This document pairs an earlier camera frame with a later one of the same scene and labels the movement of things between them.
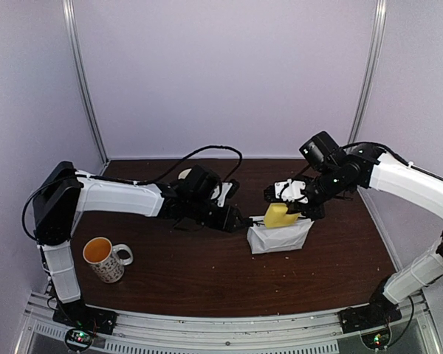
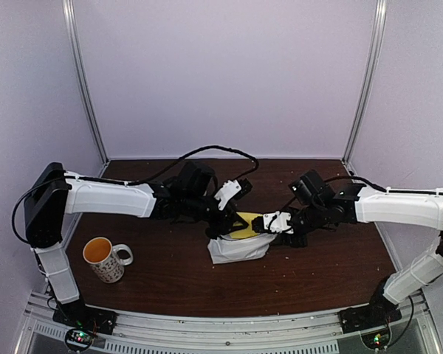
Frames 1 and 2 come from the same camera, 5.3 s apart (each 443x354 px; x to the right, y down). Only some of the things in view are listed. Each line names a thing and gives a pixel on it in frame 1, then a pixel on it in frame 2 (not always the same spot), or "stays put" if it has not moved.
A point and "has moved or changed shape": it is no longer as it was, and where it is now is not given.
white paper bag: x=261 y=239 has moved or changed shape
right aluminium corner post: x=381 y=10 stays put
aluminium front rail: x=155 y=331 stays put
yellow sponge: x=276 y=215 has moved or changed shape
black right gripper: x=317 y=212 -> x=284 y=240
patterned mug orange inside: x=107 y=261 stays put
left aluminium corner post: x=70 y=20 stays put
